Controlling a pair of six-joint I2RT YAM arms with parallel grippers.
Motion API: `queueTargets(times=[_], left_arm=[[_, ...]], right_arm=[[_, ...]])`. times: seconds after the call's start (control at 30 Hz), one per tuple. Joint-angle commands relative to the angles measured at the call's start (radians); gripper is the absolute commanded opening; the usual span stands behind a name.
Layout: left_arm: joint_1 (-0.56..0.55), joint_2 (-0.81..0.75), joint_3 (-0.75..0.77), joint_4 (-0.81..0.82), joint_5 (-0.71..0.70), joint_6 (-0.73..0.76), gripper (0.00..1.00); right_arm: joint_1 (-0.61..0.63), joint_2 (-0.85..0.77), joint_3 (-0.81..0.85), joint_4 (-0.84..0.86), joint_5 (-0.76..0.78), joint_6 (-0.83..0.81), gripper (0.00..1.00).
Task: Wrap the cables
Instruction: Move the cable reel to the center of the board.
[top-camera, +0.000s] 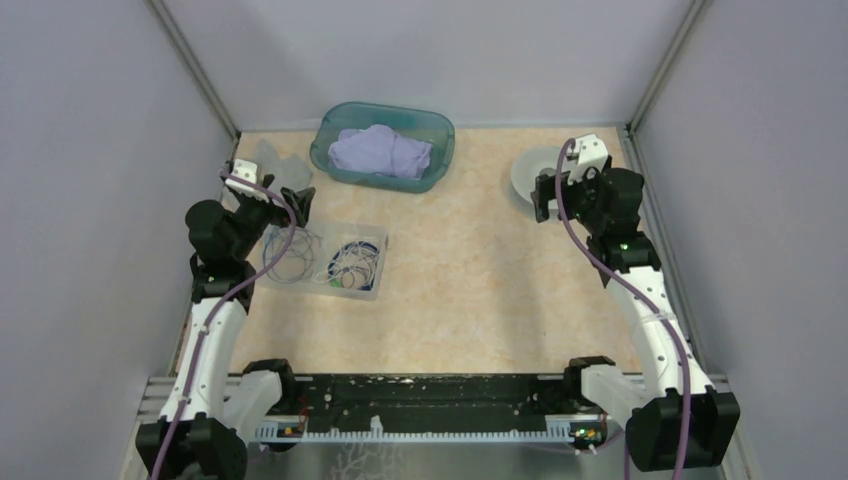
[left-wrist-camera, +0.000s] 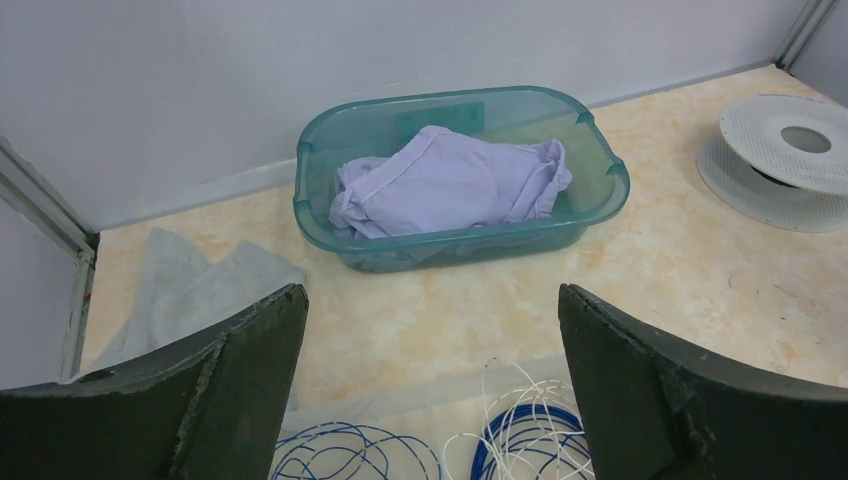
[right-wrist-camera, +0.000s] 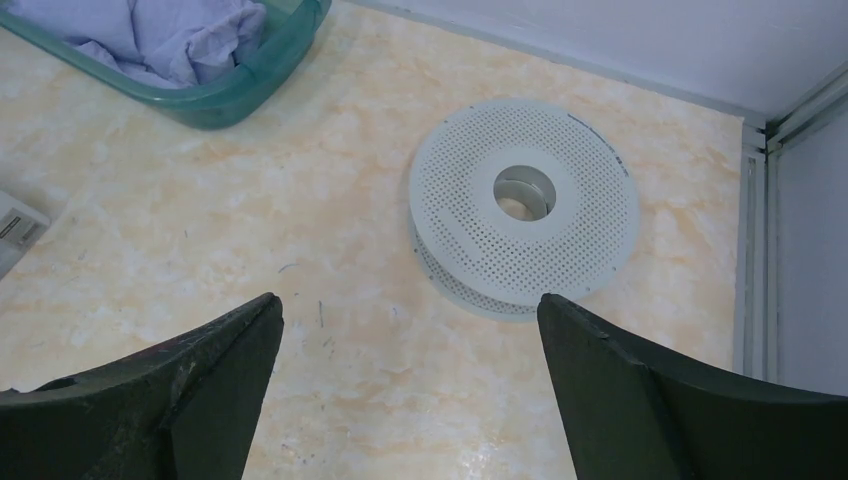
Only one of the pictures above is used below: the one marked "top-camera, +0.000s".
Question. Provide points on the white slotted cable duct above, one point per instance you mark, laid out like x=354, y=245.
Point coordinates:
x=270, y=433

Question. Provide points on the lavender cloth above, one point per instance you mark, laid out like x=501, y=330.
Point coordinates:
x=380, y=150

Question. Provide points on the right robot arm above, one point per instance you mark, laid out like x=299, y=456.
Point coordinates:
x=675, y=419

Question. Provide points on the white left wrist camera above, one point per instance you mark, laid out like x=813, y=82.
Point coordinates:
x=242, y=178

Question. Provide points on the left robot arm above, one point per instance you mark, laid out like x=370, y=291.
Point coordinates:
x=200, y=424

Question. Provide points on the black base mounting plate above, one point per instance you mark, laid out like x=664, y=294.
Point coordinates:
x=420, y=404

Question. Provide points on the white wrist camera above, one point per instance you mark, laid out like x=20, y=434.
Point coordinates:
x=242, y=178
x=587, y=158

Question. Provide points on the teal plastic basin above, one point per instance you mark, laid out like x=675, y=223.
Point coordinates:
x=413, y=123

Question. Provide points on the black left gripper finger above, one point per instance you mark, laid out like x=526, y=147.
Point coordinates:
x=300, y=205
x=283, y=213

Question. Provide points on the white perforated cable spool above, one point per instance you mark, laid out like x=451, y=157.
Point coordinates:
x=526, y=168

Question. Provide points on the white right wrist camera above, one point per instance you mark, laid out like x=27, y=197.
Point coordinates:
x=587, y=158

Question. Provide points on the clear plastic bag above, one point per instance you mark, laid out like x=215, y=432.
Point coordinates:
x=291, y=172

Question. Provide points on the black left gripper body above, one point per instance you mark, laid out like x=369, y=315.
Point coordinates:
x=251, y=217

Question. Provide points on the clear plastic divided tray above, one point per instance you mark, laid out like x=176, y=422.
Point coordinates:
x=329, y=258

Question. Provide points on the blue cable coil green connector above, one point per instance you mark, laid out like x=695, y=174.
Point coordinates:
x=354, y=266

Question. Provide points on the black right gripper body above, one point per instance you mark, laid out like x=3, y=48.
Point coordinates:
x=579, y=200

